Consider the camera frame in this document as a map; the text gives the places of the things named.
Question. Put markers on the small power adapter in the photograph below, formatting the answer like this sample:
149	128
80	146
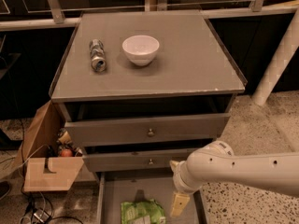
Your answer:
41	216

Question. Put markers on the metal railing frame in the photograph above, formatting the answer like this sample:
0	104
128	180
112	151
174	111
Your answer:
35	14

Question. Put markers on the crushed aluminium drink can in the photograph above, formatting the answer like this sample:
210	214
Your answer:
97	54

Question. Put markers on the white ceramic bowl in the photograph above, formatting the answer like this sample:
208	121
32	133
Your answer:
140	49

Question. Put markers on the green rice chip bag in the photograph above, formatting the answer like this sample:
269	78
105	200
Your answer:
145	212

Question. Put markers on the brown cardboard box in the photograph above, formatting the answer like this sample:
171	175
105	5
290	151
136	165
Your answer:
38	154

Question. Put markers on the red round item in box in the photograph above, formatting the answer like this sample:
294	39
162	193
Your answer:
66	153

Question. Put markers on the grey drawer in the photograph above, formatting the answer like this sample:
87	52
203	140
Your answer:
136	160
110	132
116	188

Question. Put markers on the grey middle drawer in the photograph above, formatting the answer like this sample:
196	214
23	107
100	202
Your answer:
136	160

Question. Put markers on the grey drawer cabinet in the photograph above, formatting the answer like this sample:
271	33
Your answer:
192	74

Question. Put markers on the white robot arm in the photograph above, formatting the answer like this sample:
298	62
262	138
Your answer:
216	163

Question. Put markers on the grey top drawer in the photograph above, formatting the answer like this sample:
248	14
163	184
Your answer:
110	132

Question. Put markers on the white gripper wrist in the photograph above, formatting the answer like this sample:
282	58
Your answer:
179	178

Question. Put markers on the white diagonal support pole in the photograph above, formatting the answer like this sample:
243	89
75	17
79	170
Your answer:
288	45

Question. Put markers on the tan packet in box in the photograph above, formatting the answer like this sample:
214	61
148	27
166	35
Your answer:
64	137

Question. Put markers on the grey bottom drawer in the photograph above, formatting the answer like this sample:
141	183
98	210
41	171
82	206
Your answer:
116	188

